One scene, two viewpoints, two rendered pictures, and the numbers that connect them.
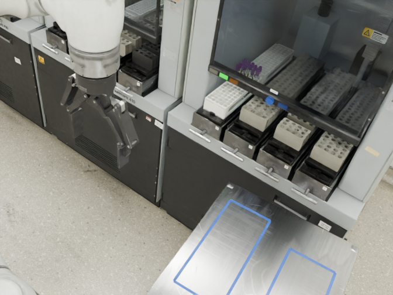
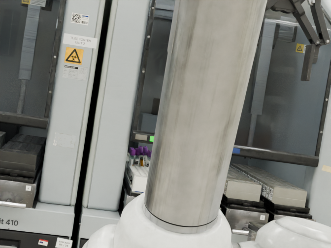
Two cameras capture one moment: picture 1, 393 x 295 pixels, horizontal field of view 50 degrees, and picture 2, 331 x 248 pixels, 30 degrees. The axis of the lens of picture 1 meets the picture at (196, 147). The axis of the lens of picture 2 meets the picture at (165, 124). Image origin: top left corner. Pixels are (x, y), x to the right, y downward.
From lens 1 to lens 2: 132 cm
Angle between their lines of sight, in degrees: 52
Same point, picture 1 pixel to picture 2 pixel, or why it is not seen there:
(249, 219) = not seen: hidden behind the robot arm
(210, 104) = (145, 180)
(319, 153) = (281, 194)
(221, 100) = not seen: hidden behind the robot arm
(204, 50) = (120, 118)
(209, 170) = not seen: outside the picture
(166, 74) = (58, 171)
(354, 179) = (320, 212)
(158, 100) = (55, 208)
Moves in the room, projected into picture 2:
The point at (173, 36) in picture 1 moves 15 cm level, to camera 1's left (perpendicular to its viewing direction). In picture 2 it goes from (72, 112) to (26, 107)
